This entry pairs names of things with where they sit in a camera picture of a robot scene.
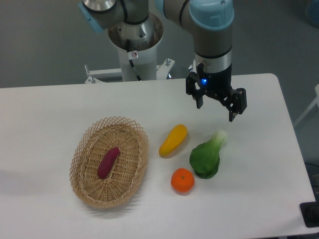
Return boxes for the oval wicker basket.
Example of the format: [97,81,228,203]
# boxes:
[70,117,149,209]

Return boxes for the white furniture at right edge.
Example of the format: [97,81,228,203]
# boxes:
[293,84,319,127]

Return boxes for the white metal base frame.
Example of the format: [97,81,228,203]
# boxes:
[84,58,195,83]

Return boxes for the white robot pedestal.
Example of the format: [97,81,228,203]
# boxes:
[108,13,163,82]

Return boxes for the black cable on pedestal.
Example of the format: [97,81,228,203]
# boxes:
[126,39,142,82]

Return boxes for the orange tangerine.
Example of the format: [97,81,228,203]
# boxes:
[170,168,195,193]

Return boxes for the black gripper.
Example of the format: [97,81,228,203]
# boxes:
[185,63,247,122]

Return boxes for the black device at table edge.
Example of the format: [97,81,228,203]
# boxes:
[300,202,319,228]

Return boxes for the green bok choy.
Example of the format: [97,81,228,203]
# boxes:
[189,129,228,179]

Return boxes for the purple sweet potato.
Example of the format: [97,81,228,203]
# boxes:
[97,147,120,179]

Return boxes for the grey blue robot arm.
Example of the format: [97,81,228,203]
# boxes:
[78,0,247,121]

